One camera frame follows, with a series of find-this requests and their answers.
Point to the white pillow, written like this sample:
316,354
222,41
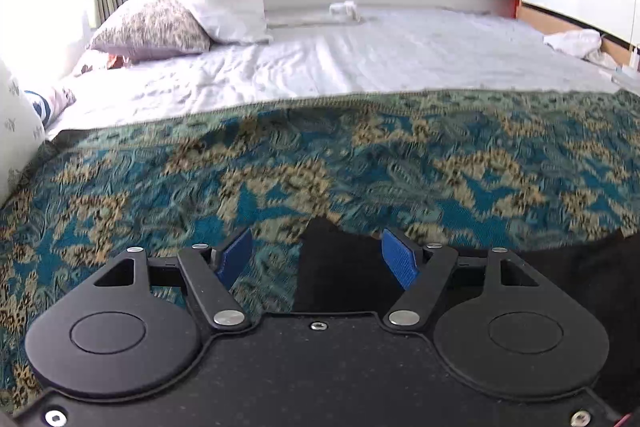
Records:
231,21

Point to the teal paisley bed cover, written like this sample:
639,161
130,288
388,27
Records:
471,168

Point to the white charger with cable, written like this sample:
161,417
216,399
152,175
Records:
628,75

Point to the white bed sheet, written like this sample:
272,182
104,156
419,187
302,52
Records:
388,51

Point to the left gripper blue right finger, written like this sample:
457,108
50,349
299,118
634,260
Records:
422,272

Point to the crumpled white cloth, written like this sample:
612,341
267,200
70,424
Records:
576,43

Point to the purple floral pillow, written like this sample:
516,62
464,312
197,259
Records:
151,30

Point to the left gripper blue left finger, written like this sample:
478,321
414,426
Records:
209,272

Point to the black pants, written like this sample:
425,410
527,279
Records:
526,326

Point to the small white rolled towel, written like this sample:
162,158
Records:
346,11

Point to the pale green floral pillow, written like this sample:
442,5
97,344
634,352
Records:
21,133

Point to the striped blue white cloth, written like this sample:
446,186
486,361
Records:
50,103

